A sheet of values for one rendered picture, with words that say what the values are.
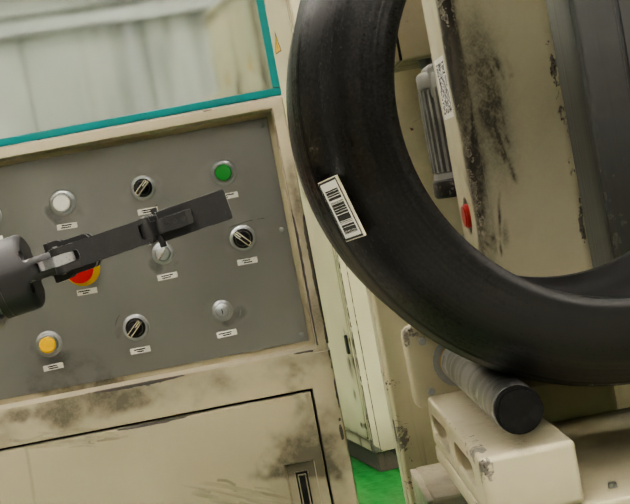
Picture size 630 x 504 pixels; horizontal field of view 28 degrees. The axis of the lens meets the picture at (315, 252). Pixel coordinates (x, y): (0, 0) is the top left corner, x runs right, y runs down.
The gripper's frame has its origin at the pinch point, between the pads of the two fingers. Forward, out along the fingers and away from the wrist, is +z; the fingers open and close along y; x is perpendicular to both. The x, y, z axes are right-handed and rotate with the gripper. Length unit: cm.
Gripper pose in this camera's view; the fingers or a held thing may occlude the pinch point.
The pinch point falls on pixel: (194, 215)
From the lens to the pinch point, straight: 122.3
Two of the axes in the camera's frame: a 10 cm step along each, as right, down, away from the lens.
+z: 9.5, -3.2, 0.3
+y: -0.5, -0.5, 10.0
